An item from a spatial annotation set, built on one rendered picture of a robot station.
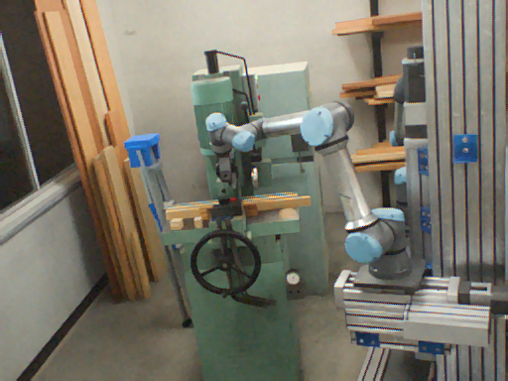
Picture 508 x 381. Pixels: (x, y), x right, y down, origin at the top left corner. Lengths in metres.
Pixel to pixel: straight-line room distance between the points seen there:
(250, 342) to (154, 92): 2.83
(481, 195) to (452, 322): 0.45
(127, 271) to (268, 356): 1.50
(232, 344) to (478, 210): 1.26
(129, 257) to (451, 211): 2.40
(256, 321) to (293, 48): 2.66
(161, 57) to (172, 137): 0.68
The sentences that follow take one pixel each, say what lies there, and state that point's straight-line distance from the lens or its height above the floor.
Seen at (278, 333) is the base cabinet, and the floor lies 0.36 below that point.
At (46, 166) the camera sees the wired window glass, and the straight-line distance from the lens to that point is 3.87.
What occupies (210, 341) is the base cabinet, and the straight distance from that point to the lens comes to 2.76.
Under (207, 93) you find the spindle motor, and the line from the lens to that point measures 2.44.
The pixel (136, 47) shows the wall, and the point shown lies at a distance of 5.03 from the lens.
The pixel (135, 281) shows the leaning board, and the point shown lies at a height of 0.13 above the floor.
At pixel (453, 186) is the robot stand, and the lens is 2.14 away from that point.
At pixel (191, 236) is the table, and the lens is 2.54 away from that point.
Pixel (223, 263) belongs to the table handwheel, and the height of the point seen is 0.82.
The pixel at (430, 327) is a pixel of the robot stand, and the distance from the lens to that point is 2.03.
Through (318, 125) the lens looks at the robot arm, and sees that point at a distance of 1.86.
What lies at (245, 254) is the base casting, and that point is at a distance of 2.54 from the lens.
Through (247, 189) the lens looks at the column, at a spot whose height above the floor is 0.95.
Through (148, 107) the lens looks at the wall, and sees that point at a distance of 5.07.
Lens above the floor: 1.77
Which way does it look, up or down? 17 degrees down
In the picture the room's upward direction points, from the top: 8 degrees counter-clockwise
